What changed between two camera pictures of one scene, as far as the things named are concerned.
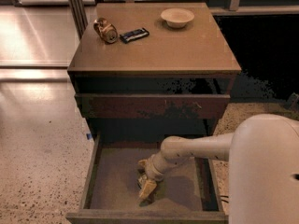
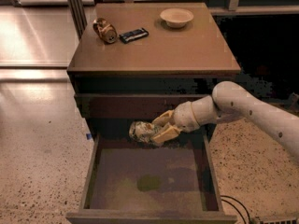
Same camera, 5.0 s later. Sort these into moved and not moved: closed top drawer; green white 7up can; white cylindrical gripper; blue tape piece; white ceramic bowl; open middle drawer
Moved: green white 7up can; white cylindrical gripper
Not moved: open middle drawer; white ceramic bowl; blue tape piece; closed top drawer
